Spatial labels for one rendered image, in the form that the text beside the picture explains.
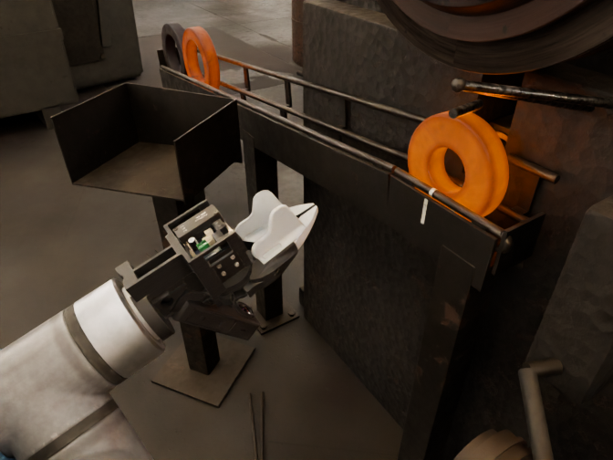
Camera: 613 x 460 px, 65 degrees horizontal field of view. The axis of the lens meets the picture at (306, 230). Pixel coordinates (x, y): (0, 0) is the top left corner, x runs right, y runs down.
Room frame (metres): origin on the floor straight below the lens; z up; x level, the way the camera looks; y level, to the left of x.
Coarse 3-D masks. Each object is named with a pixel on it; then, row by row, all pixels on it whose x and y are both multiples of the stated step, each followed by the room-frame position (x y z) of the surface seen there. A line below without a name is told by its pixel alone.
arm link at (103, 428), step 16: (112, 400) 0.28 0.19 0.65; (96, 416) 0.25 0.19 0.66; (112, 416) 0.26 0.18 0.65; (80, 432) 0.24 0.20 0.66; (96, 432) 0.24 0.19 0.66; (112, 432) 0.24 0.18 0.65; (128, 432) 0.25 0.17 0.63; (48, 448) 0.22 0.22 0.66; (64, 448) 0.22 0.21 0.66; (80, 448) 0.22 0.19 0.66; (96, 448) 0.23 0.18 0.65; (112, 448) 0.23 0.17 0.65; (128, 448) 0.24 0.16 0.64; (144, 448) 0.25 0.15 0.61
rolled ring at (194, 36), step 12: (192, 36) 1.32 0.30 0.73; (204, 36) 1.30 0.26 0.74; (192, 48) 1.38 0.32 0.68; (204, 48) 1.27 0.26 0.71; (192, 60) 1.39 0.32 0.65; (204, 60) 1.27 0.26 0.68; (216, 60) 1.27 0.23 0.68; (192, 72) 1.37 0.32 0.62; (204, 72) 1.28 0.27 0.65; (216, 72) 1.27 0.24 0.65; (216, 84) 1.27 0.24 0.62
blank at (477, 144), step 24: (432, 120) 0.61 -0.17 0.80; (456, 120) 0.57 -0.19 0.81; (480, 120) 0.57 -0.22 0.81; (432, 144) 0.60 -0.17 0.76; (456, 144) 0.57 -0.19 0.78; (480, 144) 0.54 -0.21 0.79; (432, 168) 0.60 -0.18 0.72; (480, 168) 0.53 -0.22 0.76; (504, 168) 0.53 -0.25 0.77; (456, 192) 0.56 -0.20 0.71; (480, 192) 0.52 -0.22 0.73; (504, 192) 0.52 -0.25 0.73
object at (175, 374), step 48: (96, 96) 0.91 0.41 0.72; (144, 96) 0.97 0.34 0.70; (192, 96) 0.92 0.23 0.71; (96, 144) 0.87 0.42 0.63; (144, 144) 0.97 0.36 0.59; (192, 144) 0.74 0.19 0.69; (240, 144) 0.89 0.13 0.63; (144, 192) 0.74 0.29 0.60; (192, 192) 0.73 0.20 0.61; (192, 336) 0.81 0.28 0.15; (192, 384) 0.77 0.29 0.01
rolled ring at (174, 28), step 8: (168, 24) 1.48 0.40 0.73; (176, 24) 1.48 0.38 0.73; (168, 32) 1.49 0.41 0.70; (176, 32) 1.44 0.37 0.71; (168, 40) 1.53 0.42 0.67; (176, 40) 1.44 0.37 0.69; (168, 48) 1.54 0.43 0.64; (168, 56) 1.53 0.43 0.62; (176, 56) 1.55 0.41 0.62; (168, 64) 1.53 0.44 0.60; (176, 64) 1.53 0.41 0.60; (184, 72) 1.41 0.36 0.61
